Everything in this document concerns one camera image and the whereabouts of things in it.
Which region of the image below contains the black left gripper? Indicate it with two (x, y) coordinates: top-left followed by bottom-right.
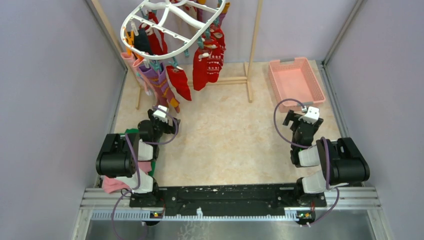
(147, 110), (180, 144)

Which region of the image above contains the purple striped sock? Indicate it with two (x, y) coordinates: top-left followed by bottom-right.
(138, 64), (180, 113)

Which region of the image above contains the red santa sock front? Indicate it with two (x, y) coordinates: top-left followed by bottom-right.
(165, 65), (192, 101)

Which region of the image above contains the red santa sock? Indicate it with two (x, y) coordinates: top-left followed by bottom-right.
(139, 23), (168, 56)
(165, 65), (192, 101)

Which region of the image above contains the pink plastic basket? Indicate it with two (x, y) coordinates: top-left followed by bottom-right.
(268, 57), (326, 106)

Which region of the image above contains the teal clothespin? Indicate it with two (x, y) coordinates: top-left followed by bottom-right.
(168, 56), (184, 71)

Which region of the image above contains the white plastic clip hanger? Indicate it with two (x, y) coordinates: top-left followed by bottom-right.
(119, 0), (227, 61)

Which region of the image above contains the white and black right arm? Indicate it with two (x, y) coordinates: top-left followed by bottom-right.
(282, 107), (371, 206)

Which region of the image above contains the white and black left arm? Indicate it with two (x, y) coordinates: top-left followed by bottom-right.
(95, 105), (181, 207)

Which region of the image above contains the green cloth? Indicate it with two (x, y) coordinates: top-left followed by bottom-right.
(124, 128), (156, 177)

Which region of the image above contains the pink cloth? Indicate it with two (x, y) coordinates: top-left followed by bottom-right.
(101, 161), (152, 194)

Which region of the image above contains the red santa sock rear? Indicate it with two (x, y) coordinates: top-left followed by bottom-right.
(139, 23), (168, 56)

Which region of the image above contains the red patterned sock pair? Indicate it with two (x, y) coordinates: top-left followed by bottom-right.
(192, 25), (226, 91)

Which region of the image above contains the dark navy sock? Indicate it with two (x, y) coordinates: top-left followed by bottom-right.
(133, 29), (153, 55)

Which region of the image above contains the orange clothespin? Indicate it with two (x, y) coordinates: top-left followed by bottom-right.
(125, 30), (136, 56)

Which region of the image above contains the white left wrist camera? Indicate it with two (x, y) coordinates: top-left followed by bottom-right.
(152, 105), (169, 123)

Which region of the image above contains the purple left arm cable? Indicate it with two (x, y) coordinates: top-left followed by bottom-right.
(110, 105), (180, 240)

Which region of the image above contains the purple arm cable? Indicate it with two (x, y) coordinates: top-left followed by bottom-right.
(110, 105), (180, 240)
(273, 98), (341, 228)

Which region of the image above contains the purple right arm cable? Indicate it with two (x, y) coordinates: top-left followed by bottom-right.
(273, 98), (341, 228)

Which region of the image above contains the wooden drying rack frame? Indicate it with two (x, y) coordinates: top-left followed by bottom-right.
(90, 0), (265, 111)

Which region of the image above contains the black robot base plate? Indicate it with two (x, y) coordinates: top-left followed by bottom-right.
(129, 183), (327, 208)

